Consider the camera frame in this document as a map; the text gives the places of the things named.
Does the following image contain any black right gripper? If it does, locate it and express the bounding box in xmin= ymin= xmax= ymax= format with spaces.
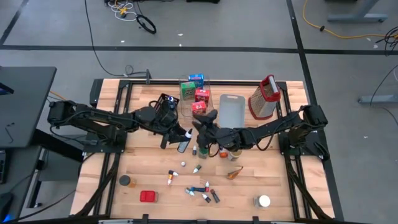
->
xmin=192 ymin=108 xmax=226 ymax=151

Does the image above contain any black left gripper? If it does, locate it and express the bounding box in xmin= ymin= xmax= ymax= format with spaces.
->
xmin=152 ymin=99 xmax=189 ymax=150

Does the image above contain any black-tipped food colouring bottle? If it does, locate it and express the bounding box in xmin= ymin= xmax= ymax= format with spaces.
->
xmin=177 ymin=128 xmax=193 ymax=154

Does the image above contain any green mini cereal box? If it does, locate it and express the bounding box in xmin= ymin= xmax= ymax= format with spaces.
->
xmin=180 ymin=81 xmax=197 ymax=101

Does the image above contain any blue mini cereal box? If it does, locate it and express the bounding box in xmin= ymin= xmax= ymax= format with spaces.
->
xmin=188 ymin=73 xmax=205 ymax=89

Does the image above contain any furikake seasoning glass jar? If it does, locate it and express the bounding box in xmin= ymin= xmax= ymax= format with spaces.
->
xmin=228 ymin=149 xmax=243 ymax=162

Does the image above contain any taco seasoning mix packet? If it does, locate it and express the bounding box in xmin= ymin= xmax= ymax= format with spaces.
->
xmin=226 ymin=166 xmax=244 ymax=180

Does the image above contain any clear plastic bin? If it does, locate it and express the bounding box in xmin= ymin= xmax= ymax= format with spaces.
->
xmin=179 ymin=75 xmax=215 ymax=118

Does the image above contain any red-lidded clear container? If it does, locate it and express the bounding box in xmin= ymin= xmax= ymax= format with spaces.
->
xmin=139 ymin=190 xmax=159 ymax=203

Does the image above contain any black-lidded amber jar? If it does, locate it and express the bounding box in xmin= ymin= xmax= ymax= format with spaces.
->
xmin=119 ymin=174 xmax=137 ymax=189

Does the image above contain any white-lidded glass jar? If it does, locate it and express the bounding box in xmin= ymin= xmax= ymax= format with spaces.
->
xmin=252 ymin=194 xmax=271 ymax=208

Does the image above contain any black desk top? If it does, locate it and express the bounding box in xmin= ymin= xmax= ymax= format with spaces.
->
xmin=0 ymin=66 xmax=58 ymax=149

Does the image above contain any black allen key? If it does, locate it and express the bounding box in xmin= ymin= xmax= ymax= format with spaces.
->
xmin=4 ymin=122 xmax=16 ymax=144

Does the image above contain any grey metal desk foot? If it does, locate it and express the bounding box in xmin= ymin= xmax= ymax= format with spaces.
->
xmin=357 ymin=95 xmax=398 ymax=105
xmin=326 ymin=0 xmax=389 ymax=23

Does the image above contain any black keyboard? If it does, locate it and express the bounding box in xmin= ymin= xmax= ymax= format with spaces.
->
xmin=0 ymin=150 xmax=9 ymax=185

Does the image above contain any dark computer screen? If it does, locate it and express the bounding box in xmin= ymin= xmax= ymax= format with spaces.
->
xmin=0 ymin=82 xmax=15 ymax=96

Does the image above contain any white plastic handled bin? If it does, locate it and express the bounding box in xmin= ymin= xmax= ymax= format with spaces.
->
xmin=218 ymin=93 xmax=246 ymax=129

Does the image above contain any red-handled metal box grater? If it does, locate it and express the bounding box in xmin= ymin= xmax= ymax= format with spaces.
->
xmin=248 ymin=74 xmax=282 ymax=121

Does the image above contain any black aluminium table frame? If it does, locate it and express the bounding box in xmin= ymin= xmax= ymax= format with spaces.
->
xmin=70 ymin=78 xmax=345 ymax=224

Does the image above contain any coiled black cable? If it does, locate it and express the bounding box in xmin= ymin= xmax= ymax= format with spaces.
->
xmin=136 ymin=14 xmax=157 ymax=35

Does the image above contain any long black floor cable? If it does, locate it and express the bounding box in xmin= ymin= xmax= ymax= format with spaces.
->
xmin=84 ymin=0 xmax=150 ymax=78

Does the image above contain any thin yellow cable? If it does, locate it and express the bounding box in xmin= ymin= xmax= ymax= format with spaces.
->
xmin=49 ymin=90 xmax=68 ymax=101

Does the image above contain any white cable bundle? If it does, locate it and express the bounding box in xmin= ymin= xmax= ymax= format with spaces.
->
xmin=107 ymin=0 xmax=139 ymax=22

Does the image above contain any yellow floor extension cable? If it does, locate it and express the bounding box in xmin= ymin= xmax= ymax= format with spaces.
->
xmin=302 ymin=0 xmax=398 ymax=40

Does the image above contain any black cable tangle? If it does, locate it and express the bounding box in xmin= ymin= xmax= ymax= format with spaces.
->
xmin=375 ymin=26 xmax=398 ymax=57

